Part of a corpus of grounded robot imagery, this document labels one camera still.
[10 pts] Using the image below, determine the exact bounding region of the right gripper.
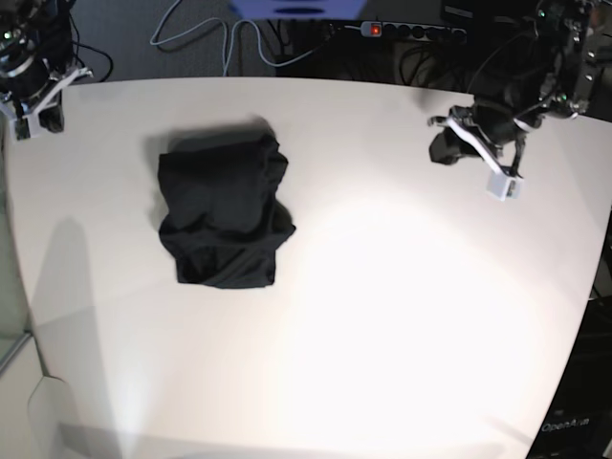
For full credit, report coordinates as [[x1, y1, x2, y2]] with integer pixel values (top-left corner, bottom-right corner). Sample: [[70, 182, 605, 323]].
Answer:
[[1, 65, 94, 141]]

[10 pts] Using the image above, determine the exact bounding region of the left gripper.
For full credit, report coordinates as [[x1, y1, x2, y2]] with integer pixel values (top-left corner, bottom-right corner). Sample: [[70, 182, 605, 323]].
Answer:
[[427, 105, 541, 201]]

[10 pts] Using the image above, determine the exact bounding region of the dark long-sleeve T-shirt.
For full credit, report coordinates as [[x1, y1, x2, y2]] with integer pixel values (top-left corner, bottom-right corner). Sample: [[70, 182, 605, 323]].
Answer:
[[157, 119, 295, 290]]

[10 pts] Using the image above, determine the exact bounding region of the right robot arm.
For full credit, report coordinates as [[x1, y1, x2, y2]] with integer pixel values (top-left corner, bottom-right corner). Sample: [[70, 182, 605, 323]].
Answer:
[[1, 1, 93, 141]]

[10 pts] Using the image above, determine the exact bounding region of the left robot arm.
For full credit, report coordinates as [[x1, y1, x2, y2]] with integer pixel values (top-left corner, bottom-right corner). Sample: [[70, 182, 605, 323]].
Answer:
[[427, 1, 611, 201]]

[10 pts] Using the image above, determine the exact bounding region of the glass side panel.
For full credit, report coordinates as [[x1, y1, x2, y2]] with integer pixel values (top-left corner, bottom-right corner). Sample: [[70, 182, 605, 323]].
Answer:
[[0, 209, 31, 369]]

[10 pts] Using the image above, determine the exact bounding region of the blue plastic bin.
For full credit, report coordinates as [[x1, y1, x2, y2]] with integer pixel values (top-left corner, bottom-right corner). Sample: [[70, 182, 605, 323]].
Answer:
[[230, 0, 366, 20]]

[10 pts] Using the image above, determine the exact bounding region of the black OpenArm control box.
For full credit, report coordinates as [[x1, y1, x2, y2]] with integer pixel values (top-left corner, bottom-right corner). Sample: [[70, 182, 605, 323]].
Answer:
[[527, 296, 611, 458]]

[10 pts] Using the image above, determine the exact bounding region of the grey power strip red switch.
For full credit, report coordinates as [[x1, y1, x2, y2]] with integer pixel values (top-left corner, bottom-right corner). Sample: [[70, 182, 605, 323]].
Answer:
[[357, 21, 468, 45]]

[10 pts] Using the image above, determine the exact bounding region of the light grey cable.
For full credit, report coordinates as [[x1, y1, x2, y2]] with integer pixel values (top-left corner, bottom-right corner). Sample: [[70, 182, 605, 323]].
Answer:
[[149, 0, 361, 76]]

